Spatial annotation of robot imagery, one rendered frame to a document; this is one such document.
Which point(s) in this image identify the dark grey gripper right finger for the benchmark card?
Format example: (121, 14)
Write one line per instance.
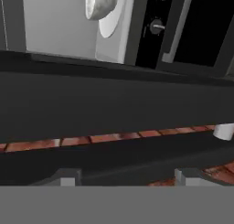
(186, 174)

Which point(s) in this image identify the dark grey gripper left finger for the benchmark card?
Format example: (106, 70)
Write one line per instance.
(69, 175)

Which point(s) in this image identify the black microwave door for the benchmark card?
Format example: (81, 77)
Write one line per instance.
(204, 26)

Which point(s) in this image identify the round grey microwave knob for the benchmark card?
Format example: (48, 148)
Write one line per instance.
(156, 27)

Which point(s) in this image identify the grey microwave oven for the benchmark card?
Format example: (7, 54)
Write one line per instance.
(61, 23)

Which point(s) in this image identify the white microwave turntable plate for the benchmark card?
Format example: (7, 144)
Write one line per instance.
(112, 22)

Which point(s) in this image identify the grey speckled bowl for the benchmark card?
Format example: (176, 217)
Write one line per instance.
(100, 3)

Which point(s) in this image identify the white cylinder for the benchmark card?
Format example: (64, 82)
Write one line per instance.
(224, 132)

